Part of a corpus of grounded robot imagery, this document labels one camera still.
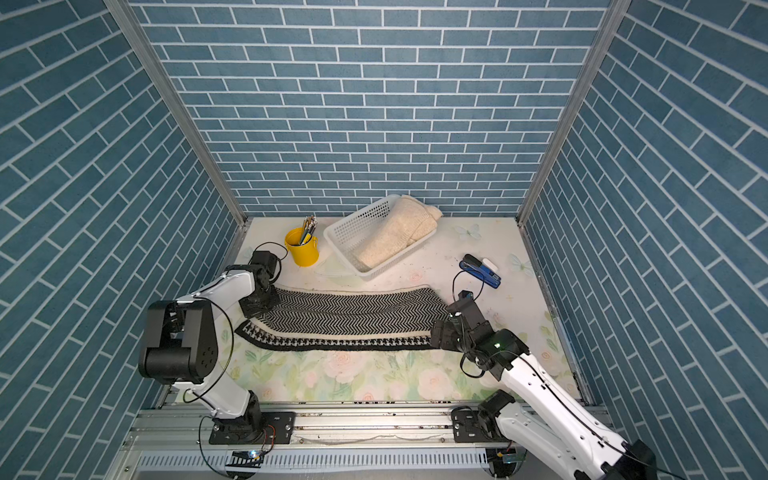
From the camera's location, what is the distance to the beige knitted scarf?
102cm

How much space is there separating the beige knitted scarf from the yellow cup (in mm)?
175

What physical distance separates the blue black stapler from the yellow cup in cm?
54

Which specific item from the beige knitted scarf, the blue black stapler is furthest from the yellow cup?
the blue black stapler

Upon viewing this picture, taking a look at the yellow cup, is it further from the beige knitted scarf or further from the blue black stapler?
the blue black stapler

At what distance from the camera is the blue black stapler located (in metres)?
1.02

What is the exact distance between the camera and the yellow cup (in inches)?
40.0

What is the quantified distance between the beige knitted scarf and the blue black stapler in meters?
0.16
